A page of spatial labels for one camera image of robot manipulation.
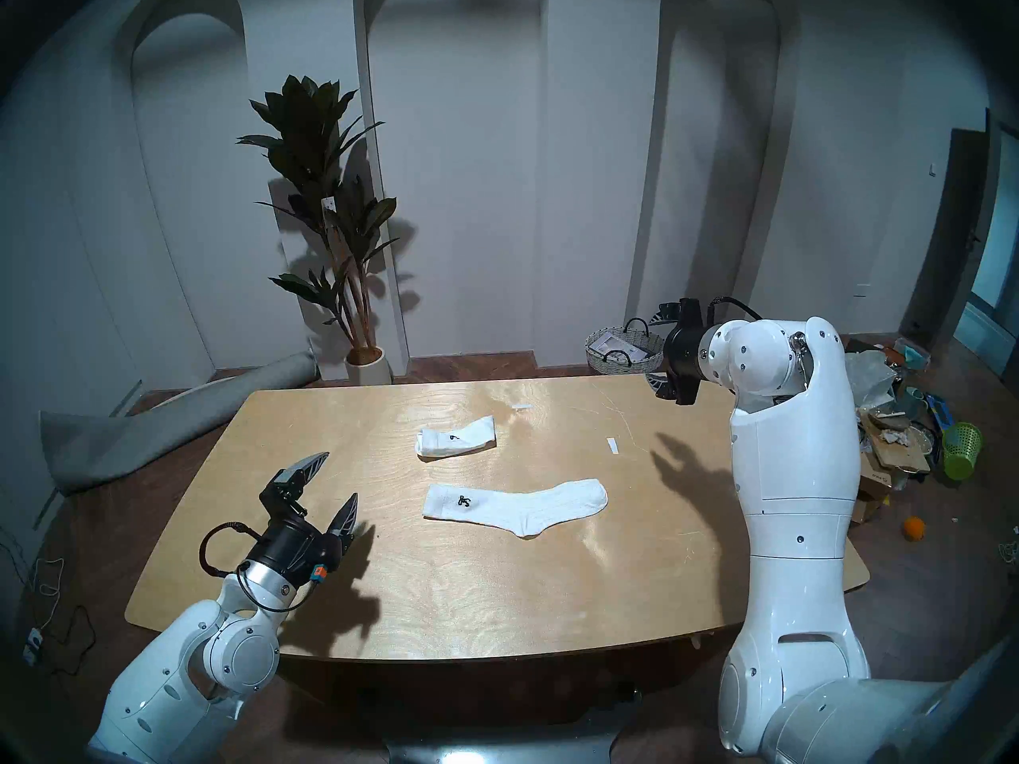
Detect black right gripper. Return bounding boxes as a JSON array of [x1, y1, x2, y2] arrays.
[[645, 299, 706, 406]]

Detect tall green leafy plant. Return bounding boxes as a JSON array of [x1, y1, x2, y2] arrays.
[[236, 76, 399, 353]]

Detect magazine in basket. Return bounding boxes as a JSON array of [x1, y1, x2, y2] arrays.
[[591, 333, 652, 364]]

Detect green plastic basket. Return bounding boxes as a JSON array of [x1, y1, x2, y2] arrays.
[[942, 423, 983, 482]]

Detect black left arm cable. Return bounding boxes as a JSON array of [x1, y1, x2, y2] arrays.
[[199, 520, 321, 614]]

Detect wooden cutting board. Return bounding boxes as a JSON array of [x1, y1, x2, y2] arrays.
[[864, 416, 931, 475]]

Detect brown cardboard box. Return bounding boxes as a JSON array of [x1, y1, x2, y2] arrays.
[[853, 450, 892, 524]]

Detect white plant pot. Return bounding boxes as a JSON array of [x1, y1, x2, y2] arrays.
[[344, 347, 392, 386]]

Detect thin floor cables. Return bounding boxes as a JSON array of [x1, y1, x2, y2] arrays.
[[0, 524, 96, 676]]

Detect rolled grey carpet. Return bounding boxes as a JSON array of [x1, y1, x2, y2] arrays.
[[40, 350, 318, 497]]

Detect clear plastic bag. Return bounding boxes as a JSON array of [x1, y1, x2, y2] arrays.
[[845, 350, 896, 409]]

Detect wicker basket with black handles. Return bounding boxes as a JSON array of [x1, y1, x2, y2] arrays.
[[585, 318, 668, 375]]

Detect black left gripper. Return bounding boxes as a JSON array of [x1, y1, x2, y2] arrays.
[[251, 452, 360, 588]]

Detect dark door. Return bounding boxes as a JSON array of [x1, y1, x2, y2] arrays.
[[900, 130, 992, 349]]

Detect white sock with black logo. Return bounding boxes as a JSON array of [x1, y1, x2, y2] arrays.
[[423, 478, 609, 540], [415, 417, 498, 459]]

